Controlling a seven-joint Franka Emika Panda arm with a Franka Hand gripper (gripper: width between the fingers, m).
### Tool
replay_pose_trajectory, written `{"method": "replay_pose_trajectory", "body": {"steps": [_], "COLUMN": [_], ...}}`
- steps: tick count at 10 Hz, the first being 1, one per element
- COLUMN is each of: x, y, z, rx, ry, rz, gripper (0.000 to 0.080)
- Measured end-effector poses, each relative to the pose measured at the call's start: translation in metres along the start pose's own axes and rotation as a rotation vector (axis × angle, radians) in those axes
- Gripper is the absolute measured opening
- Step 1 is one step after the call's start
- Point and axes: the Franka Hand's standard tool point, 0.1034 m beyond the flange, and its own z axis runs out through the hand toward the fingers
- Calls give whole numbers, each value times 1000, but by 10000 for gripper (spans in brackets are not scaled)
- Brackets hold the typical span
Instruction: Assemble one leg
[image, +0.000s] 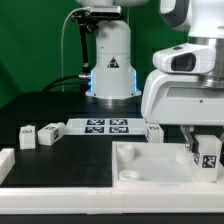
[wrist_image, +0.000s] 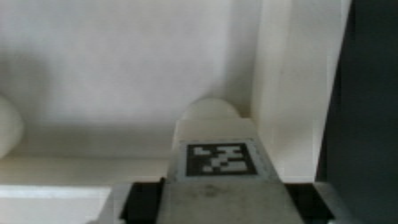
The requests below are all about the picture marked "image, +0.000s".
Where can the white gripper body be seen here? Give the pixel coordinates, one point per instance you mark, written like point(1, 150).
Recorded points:
point(176, 99)

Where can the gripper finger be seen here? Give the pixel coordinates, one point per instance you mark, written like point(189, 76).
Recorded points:
point(190, 143)
point(221, 139)

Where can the white U-shaped fence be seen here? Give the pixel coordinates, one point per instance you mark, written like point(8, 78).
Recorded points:
point(203, 198)

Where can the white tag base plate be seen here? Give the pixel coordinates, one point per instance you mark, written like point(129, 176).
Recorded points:
point(105, 126)

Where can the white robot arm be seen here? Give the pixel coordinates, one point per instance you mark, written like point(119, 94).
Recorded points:
point(184, 41)

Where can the white square tabletop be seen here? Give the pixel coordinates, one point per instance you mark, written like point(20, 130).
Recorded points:
point(139, 164)

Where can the black camera stand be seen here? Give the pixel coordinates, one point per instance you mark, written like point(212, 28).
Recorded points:
point(88, 19)

